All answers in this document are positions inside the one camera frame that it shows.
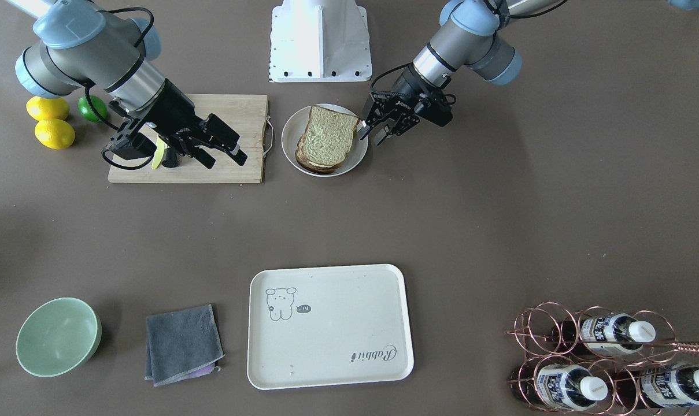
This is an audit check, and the green bowl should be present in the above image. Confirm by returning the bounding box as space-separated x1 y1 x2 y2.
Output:
14 297 102 377

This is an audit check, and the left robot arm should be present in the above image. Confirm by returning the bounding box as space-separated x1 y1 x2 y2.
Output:
359 1 563 144

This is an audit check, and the bread slice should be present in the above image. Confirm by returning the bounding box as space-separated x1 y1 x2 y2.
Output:
295 152 345 174
297 105 359 166

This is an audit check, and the copper bottle rack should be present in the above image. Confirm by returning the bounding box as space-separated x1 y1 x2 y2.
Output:
509 301 699 415

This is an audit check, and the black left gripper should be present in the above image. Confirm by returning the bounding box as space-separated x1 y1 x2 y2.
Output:
358 64 437 146

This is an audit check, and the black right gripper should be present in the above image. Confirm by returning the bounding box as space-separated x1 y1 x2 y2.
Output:
103 80 248 169

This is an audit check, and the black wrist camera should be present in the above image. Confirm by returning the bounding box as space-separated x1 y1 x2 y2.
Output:
112 132 157 160
416 94 457 127

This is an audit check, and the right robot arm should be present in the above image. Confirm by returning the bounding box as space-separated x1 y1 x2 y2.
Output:
12 1 248 169

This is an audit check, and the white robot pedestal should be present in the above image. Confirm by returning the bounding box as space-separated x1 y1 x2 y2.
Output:
268 1 373 83

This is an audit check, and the grey cloth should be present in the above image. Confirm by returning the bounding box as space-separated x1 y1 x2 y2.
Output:
144 304 225 387

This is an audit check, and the wooden cutting board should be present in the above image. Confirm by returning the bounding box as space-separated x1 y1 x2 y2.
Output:
107 93 268 184

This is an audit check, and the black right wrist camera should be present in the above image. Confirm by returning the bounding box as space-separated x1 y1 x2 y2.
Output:
112 132 157 160

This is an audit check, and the yellow plastic knife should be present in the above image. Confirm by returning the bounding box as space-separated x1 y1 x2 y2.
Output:
150 137 168 169

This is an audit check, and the green lime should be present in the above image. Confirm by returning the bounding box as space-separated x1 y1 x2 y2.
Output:
77 95 109 122

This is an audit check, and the yellow lemon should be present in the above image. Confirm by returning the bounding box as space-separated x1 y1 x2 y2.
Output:
25 96 70 121
34 118 75 150

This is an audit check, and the white plate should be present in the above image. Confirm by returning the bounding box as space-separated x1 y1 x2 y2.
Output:
281 106 368 177

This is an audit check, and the cream serving tray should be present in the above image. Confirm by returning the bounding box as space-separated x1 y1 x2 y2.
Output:
247 264 415 391

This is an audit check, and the tea bottle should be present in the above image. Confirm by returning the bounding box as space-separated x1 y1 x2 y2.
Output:
614 363 699 409
509 363 609 411
546 313 657 358

